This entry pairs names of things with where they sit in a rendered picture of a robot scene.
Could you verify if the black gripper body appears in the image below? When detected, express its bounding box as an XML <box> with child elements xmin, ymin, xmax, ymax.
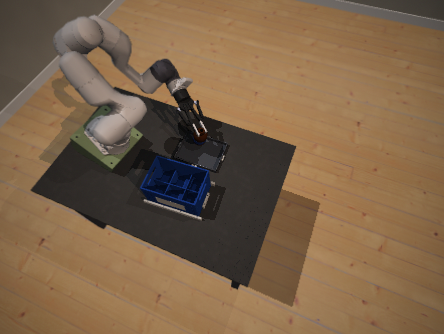
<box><xmin>173</xmin><ymin>88</ymin><xmax>194</xmax><ymax>112</ymax></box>

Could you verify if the dark blue divided crate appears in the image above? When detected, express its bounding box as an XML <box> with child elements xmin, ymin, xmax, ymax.
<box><xmin>140</xmin><ymin>156</ymin><xmax>211</xmax><ymax>216</ymax></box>

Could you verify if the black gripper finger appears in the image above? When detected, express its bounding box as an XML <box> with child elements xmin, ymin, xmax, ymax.
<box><xmin>188</xmin><ymin>100</ymin><xmax>207</xmax><ymax>134</ymax></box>
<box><xmin>176</xmin><ymin>104</ymin><xmax>200</xmax><ymax>137</ymax></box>

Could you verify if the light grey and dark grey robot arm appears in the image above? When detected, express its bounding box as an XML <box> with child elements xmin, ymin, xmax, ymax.
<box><xmin>53</xmin><ymin>15</ymin><xmax>193</xmax><ymax>155</ymax></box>

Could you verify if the brown glass bottle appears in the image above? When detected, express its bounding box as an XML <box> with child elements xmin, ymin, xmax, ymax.
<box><xmin>193</xmin><ymin>128</ymin><xmax>208</xmax><ymax>146</ymax></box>

